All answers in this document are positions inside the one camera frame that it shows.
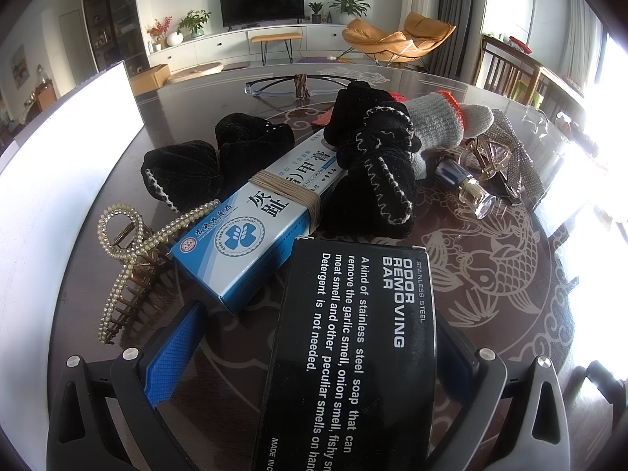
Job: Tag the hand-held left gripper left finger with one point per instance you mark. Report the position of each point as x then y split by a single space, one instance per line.
171 353

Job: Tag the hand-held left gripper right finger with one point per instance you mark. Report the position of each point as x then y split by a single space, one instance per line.
466 368

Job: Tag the pearl hair claw clip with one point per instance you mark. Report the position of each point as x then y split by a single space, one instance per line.
128 274

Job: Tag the black printed soap box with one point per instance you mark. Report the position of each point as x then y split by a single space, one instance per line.
343 353

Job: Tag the blue white ointment box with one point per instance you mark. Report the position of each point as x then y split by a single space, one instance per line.
255 225

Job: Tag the clear capped perfume bottle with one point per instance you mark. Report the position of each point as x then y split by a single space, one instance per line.
466 186

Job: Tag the black fleece glove white trim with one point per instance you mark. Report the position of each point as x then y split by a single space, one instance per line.
245 147
368 196

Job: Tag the gold metal hair claw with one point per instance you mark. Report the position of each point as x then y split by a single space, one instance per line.
490 154

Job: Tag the silver rhinestone band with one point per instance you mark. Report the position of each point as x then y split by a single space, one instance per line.
520 152

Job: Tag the grey knit glove orange band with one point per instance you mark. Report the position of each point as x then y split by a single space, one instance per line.
436 122

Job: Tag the red paper packet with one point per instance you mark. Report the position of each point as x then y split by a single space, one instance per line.
326 117

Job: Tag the clear frame eyeglasses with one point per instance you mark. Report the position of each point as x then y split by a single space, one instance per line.
301 86

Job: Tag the dark patterned glass desktop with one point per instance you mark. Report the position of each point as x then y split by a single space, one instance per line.
490 304

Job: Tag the wooden slatted chair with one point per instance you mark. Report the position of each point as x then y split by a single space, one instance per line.
505 71

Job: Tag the white low television cabinet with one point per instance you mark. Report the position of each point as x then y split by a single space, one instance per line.
221 44

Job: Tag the white round vase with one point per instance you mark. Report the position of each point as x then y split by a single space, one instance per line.
174 38

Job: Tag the red flower arrangement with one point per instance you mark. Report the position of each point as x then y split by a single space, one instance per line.
159 29

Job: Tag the purple floor mat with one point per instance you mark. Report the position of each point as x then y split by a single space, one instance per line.
316 59

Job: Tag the leafy potted plant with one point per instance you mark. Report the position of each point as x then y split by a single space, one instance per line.
195 22

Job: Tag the orange bench black legs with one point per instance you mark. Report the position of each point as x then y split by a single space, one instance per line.
274 37

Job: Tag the orange lounge chair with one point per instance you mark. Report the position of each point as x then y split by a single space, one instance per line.
392 39

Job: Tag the dark tall bookshelf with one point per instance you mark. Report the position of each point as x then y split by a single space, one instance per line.
113 14

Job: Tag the black television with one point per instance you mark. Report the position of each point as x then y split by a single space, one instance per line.
260 5

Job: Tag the grey curtain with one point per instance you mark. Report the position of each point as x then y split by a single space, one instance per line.
458 5

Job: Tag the small green potted plant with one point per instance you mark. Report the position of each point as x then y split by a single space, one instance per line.
315 12

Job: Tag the large green potted plant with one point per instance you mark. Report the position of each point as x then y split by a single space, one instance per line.
349 7

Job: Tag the framed wall picture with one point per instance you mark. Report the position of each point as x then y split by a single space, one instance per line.
18 64

